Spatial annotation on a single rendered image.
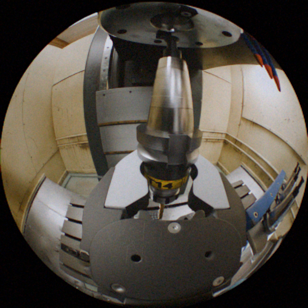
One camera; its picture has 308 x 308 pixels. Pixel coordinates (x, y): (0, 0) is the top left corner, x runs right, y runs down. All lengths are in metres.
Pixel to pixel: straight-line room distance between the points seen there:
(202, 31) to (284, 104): 0.99
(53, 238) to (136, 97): 1.06
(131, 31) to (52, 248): 1.01
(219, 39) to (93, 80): 0.58
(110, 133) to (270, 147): 1.21
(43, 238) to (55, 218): 0.27
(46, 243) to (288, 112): 1.97
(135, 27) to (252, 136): 1.15
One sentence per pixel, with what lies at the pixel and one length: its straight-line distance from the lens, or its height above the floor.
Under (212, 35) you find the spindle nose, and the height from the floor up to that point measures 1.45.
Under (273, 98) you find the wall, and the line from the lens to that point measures 1.12.
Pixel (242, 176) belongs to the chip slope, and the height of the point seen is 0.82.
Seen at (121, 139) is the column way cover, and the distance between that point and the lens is 0.56.
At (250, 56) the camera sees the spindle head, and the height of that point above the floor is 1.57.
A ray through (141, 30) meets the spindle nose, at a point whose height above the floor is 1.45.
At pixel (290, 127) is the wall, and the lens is 1.04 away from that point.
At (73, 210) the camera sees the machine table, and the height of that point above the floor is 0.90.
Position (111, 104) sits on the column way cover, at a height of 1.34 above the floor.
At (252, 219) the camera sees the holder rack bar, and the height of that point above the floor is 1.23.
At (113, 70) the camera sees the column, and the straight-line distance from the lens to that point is 0.60.
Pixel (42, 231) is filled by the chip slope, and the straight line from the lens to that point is 0.98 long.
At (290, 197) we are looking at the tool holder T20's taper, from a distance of 0.23.
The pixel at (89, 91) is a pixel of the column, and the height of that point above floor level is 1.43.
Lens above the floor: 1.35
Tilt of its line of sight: 30 degrees down
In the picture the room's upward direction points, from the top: 2 degrees clockwise
